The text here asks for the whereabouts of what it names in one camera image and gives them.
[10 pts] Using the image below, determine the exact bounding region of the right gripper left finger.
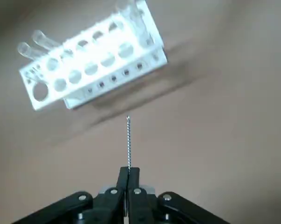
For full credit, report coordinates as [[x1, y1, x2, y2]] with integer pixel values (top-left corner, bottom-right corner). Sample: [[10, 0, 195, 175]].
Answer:
[[13, 167, 130, 224]]

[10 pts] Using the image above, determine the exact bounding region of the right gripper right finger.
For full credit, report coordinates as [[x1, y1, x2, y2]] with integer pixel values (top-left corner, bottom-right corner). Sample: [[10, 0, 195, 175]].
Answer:
[[128, 167, 227, 224]]

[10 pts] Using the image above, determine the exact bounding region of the white test tube rack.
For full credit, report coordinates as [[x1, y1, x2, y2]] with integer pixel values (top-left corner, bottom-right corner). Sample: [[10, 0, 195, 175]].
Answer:
[[19, 0, 168, 112]]

